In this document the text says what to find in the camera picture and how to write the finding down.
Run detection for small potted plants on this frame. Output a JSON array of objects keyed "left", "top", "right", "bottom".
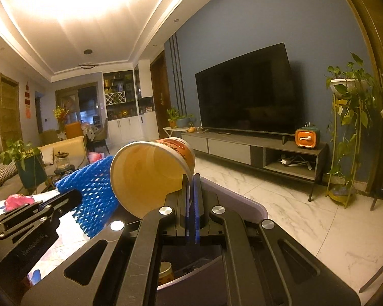
[{"left": 166, "top": 108, "right": 194, "bottom": 129}]

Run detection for white blue floral tablecloth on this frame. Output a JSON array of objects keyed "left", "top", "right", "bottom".
[{"left": 0, "top": 187, "right": 93, "bottom": 287}]

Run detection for grey sectional sofa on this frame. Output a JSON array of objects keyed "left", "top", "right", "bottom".
[{"left": 0, "top": 136, "right": 88, "bottom": 201}]

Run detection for glass teapot on table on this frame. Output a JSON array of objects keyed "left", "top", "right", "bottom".
[{"left": 54, "top": 151, "right": 70, "bottom": 170}]

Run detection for paper cup orange print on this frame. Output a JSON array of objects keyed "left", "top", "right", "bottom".
[{"left": 110, "top": 137, "right": 195, "bottom": 218}]

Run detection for grey tv console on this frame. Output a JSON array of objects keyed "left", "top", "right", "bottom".
[{"left": 182, "top": 131, "right": 328, "bottom": 201}]

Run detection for orange retro clock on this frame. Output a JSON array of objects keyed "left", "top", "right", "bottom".
[{"left": 295, "top": 122, "right": 320, "bottom": 149}]

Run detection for blue foam net sleeve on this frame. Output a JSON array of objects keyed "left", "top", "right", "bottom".
[{"left": 56, "top": 156, "right": 118, "bottom": 238}]

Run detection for wooden door left wall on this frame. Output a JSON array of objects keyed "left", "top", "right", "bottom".
[{"left": 0, "top": 73, "right": 22, "bottom": 150}]

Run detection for black flat television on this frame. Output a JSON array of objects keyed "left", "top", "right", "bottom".
[{"left": 195, "top": 43, "right": 301, "bottom": 134}]

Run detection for potted green plant dark pot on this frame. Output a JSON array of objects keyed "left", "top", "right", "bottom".
[{"left": 1, "top": 139, "right": 47, "bottom": 193}]

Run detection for pink plastic bag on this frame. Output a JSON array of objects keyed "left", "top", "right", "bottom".
[{"left": 5, "top": 194, "right": 35, "bottom": 211}]

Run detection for grey trash bin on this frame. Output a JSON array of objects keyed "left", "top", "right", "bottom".
[{"left": 154, "top": 177, "right": 268, "bottom": 305}]

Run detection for dark wooden door right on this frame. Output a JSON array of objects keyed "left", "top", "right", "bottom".
[{"left": 150, "top": 51, "right": 171, "bottom": 138}]

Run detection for small white side table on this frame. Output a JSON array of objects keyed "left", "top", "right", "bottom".
[{"left": 163, "top": 126, "right": 189, "bottom": 137}]

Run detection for tall plant on gold stand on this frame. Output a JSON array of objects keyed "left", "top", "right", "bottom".
[{"left": 326, "top": 53, "right": 380, "bottom": 207}]

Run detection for display cabinet white base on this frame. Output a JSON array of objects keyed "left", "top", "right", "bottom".
[{"left": 104, "top": 60, "right": 159, "bottom": 145}]

